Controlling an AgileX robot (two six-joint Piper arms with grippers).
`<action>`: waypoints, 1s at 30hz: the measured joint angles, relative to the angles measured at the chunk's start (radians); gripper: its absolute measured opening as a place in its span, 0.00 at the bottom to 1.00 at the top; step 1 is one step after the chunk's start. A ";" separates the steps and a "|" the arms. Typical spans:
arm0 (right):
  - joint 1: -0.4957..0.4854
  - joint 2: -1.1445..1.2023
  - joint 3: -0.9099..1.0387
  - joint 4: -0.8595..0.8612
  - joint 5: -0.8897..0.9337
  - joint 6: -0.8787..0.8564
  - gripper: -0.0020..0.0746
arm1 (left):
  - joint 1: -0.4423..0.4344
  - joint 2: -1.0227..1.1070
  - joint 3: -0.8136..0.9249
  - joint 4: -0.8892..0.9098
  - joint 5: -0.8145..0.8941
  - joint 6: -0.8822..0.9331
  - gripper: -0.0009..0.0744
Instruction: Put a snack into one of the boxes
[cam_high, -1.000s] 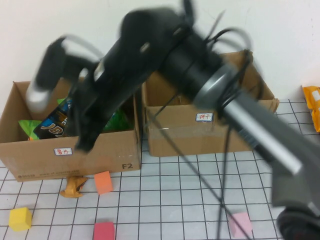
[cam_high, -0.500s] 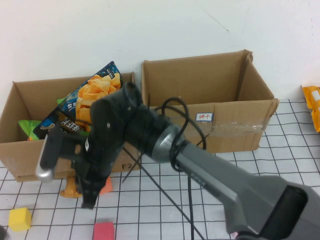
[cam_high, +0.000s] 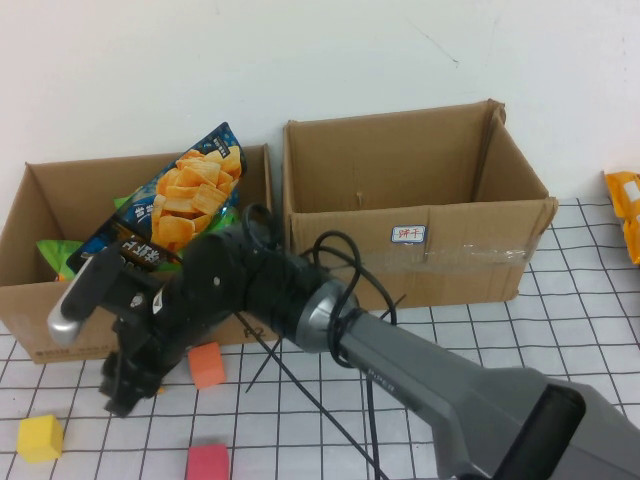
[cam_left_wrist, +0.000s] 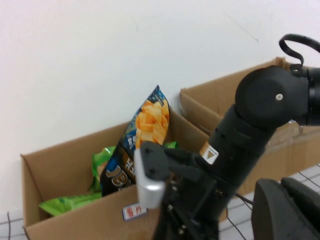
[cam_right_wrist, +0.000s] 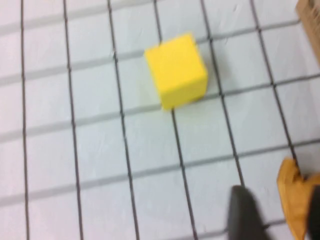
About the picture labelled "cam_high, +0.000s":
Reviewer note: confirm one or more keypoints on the white label on taped box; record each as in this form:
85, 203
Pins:
408, 236

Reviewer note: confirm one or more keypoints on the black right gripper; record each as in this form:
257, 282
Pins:
160, 345

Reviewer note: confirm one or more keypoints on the black right camera mount bracket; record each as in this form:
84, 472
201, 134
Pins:
135, 295

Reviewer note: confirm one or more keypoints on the cardboard box with clear tape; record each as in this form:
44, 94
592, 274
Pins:
475, 280

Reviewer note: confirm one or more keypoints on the flat green chip bag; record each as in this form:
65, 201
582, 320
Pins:
55, 255

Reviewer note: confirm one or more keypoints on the black zip tie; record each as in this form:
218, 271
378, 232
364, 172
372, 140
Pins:
392, 305
262, 369

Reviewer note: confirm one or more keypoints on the red foam cube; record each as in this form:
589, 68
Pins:
207, 462

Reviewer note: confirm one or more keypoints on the blue black Vikar chips bag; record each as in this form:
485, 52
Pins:
190, 200

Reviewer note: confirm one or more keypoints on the cardboard box with F2 print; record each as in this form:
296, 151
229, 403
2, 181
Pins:
30, 310

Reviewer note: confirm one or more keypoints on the yellow foam cube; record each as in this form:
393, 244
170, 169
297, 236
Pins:
40, 437

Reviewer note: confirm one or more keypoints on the orange foam cube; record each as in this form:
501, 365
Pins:
206, 367

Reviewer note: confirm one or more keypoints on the large green chip bag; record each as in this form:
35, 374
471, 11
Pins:
227, 217

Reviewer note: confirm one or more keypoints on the orange snack bag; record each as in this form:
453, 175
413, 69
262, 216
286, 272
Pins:
627, 210

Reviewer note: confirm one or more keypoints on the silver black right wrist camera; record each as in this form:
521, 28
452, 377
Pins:
80, 300

